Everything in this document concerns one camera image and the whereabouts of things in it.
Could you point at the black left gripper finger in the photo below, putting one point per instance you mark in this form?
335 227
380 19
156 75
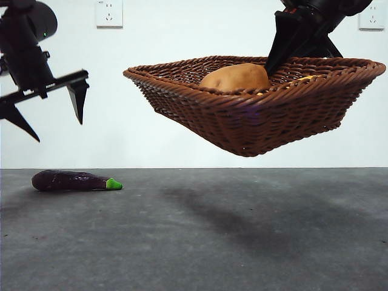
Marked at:
18 121
78 100

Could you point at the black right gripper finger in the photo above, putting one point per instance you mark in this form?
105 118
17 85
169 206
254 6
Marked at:
288 36
324 48

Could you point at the brown potato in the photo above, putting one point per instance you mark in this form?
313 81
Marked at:
239 75

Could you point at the purple eggplant with green stem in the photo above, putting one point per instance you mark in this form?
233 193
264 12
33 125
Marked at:
69 181

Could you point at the brown woven wicker basket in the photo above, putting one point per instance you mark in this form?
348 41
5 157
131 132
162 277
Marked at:
257 121

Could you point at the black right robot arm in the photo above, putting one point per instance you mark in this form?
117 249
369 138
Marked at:
333 9

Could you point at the white wall socket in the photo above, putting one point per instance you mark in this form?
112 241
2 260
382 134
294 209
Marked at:
109 15
373 21

